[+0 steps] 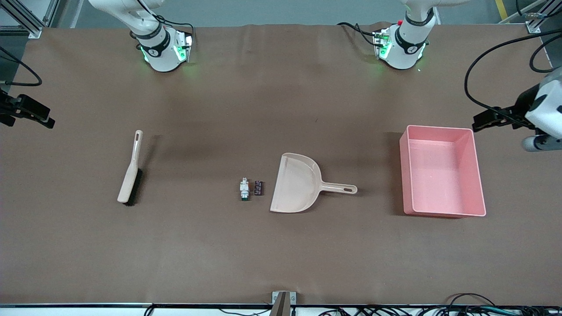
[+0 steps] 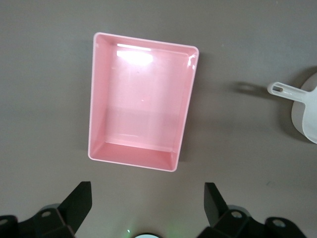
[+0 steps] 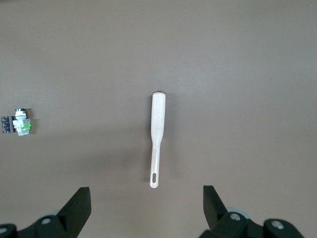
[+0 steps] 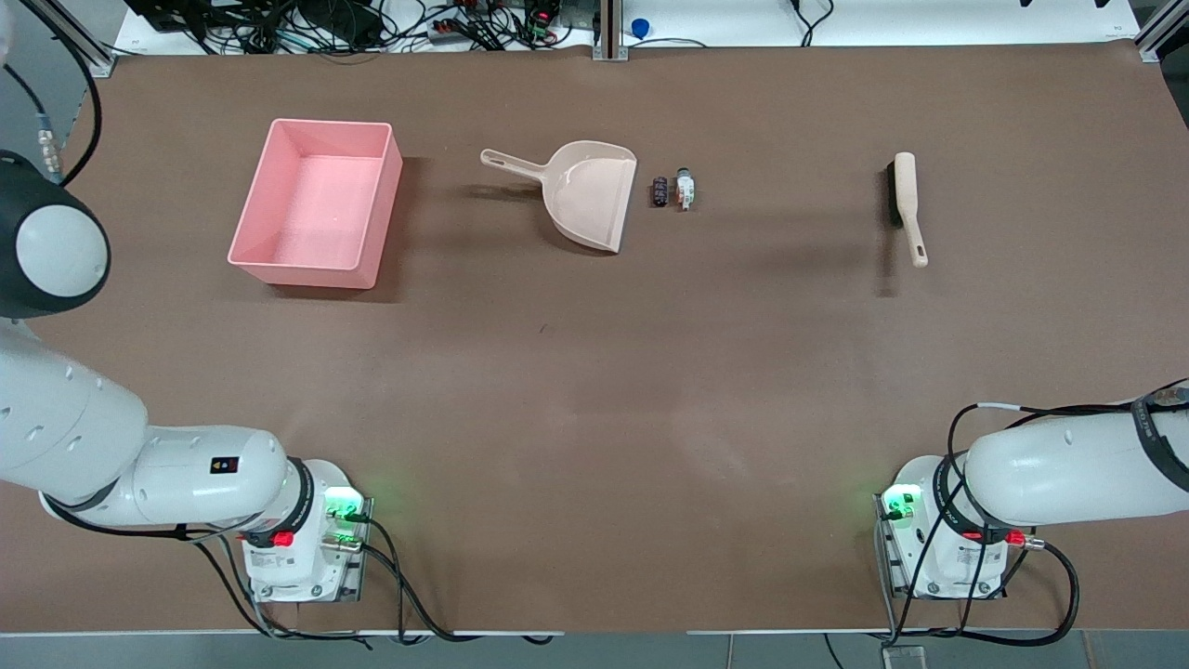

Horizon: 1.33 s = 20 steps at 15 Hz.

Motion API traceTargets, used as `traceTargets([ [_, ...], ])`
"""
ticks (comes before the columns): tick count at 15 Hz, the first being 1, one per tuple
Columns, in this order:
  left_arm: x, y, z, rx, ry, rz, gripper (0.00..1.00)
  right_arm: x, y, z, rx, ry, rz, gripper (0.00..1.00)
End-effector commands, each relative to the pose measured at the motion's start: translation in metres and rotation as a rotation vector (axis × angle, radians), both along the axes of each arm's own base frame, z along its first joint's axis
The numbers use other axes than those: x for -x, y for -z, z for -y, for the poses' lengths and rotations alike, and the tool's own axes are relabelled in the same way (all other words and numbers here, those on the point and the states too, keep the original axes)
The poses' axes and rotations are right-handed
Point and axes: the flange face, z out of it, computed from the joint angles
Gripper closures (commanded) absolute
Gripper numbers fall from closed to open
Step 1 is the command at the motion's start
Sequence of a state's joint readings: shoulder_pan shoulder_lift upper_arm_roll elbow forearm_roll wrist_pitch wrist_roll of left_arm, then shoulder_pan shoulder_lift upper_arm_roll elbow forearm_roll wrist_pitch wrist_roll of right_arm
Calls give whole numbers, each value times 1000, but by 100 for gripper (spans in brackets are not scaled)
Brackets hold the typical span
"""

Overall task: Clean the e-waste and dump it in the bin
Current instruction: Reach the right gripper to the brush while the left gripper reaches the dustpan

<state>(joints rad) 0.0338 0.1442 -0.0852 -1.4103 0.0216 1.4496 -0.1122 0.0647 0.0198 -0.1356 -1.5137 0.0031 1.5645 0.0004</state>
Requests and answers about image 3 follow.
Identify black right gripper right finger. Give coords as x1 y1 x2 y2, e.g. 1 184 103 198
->
199 184 305 238

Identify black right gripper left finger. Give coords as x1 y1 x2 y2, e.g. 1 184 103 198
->
0 187 92 238

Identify white green push-button switch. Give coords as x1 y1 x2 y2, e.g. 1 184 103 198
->
12 108 34 137

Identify black relay module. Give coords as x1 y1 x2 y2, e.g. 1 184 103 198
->
1 116 14 134

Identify beige brush with black bristles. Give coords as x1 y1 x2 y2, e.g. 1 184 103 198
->
149 91 167 189

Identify brown table mat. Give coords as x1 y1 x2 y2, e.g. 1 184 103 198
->
0 0 317 238

